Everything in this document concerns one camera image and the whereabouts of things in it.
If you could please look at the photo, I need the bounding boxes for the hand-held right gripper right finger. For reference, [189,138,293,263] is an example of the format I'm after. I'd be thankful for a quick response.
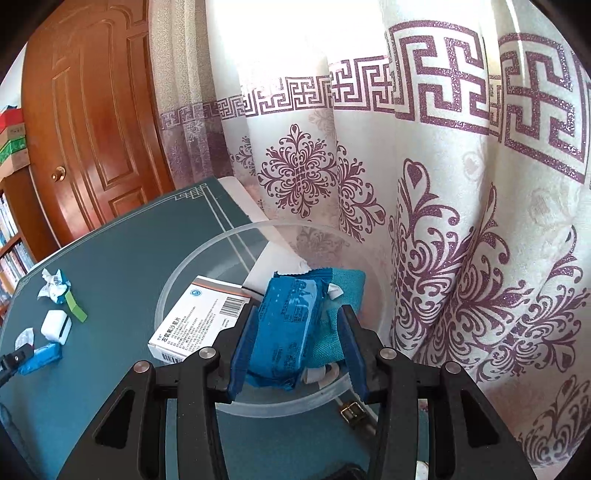
[339,305,539,480]

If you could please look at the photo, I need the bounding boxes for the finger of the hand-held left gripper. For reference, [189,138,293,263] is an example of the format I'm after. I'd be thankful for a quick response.
[0,347,36,384]

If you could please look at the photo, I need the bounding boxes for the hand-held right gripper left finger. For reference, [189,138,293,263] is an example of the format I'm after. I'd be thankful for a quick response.
[58,305,260,480]

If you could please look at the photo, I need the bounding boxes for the blue printed snack packet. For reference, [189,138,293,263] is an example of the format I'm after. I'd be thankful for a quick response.
[20,343,64,376]

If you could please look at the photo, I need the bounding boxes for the white plastic case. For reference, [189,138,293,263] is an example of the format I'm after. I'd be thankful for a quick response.
[40,309,73,345]

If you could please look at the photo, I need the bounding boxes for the blue plastic packet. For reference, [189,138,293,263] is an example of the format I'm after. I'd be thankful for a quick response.
[244,270,331,392]

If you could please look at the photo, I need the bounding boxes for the white medicine box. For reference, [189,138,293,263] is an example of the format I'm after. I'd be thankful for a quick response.
[148,275,253,366]

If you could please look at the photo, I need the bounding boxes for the teal woven cloth pouch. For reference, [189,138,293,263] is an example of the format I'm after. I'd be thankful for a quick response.
[302,268,368,385]

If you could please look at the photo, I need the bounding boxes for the clear plastic bowl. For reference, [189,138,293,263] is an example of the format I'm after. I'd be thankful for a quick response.
[154,220,394,419]

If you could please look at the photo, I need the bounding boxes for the brass buckle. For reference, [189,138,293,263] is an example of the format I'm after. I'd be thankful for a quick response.
[338,401,370,428]

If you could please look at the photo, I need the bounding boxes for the green foam block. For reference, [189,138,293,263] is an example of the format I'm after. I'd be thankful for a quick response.
[64,290,89,324]

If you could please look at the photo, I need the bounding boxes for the white and blue crumpled wrapper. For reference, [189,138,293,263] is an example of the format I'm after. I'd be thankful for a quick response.
[36,266,73,304]

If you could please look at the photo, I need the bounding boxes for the rows of books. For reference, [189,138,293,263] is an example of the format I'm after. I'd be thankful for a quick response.
[0,194,36,308]

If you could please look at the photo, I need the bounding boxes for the wooden bookshelf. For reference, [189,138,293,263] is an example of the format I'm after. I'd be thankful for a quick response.
[0,164,38,324]

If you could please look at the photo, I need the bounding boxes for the white purple patterned curtain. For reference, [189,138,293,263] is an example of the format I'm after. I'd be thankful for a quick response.
[148,0,591,467]

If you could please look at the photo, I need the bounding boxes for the wooden door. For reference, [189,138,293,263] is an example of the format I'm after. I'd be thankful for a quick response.
[21,0,177,250]

